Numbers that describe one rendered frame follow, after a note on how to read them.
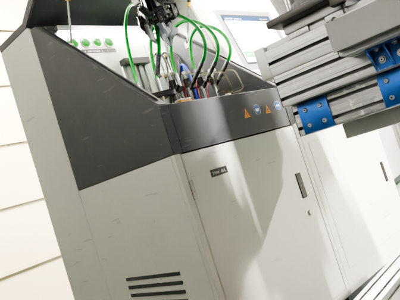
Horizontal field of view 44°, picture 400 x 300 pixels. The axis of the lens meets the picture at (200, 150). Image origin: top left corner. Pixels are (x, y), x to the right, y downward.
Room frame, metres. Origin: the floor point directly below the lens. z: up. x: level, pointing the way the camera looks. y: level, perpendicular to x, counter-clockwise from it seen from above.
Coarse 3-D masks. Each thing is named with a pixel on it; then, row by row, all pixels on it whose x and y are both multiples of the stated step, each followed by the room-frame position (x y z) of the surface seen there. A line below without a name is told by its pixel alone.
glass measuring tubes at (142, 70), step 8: (120, 64) 2.12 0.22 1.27; (128, 64) 2.11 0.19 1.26; (136, 64) 2.15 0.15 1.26; (144, 64) 2.19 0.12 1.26; (128, 72) 2.11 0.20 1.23; (136, 72) 2.13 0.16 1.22; (144, 72) 2.17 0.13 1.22; (144, 80) 2.16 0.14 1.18; (152, 80) 2.19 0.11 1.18; (144, 88) 2.17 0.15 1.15; (152, 88) 2.18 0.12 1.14
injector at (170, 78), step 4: (168, 76) 1.91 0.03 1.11; (172, 76) 1.91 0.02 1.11; (168, 80) 1.91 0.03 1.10; (172, 80) 1.91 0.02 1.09; (172, 84) 1.91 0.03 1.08; (176, 84) 1.92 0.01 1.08; (172, 88) 1.91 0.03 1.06; (176, 88) 1.90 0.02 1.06; (172, 92) 1.92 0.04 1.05; (176, 96) 1.91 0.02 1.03; (176, 100) 1.92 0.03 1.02
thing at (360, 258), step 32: (192, 0) 2.26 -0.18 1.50; (224, 0) 2.44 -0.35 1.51; (256, 0) 2.64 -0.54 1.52; (224, 32) 2.30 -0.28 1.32; (320, 160) 2.05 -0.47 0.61; (352, 160) 2.24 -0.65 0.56; (384, 160) 2.46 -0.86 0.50; (320, 192) 2.00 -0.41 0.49; (352, 192) 2.18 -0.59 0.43; (384, 192) 2.38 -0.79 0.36; (352, 224) 2.11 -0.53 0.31; (384, 224) 2.31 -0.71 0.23; (352, 256) 2.06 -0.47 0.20; (384, 256) 2.25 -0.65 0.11; (352, 288) 2.01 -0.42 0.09
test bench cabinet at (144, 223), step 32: (160, 160) 1.54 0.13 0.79; (96, 192) 1.81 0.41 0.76; (128, 192) 1.68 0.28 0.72; (160, 192) 1.57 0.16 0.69; (96, 224) 1.85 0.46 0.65; (128, 224) 1.72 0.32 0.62; (160, 224) 1.60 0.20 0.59; (192, 224) 1.50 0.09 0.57; (128, 256) 1.76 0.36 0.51; (160, 256) 1.64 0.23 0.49; (192, 256) 1.53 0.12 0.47; (128, 288) 1.80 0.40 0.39; (160, 288) 1.67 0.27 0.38; (192, 288) 1.56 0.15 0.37
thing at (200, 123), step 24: (216, 96) 1.69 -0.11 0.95; (240, 96) 1.78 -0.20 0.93; (264, 96) 1.88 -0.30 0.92; (192, 120) 1.58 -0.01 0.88; (216, 120) 1.66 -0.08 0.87; (240, 120) 1.75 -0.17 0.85; (264, 120) 1.85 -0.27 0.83; (288, 120) 1.96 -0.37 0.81; (192, 144) 1.56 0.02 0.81; (216, 144) 1.66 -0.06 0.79
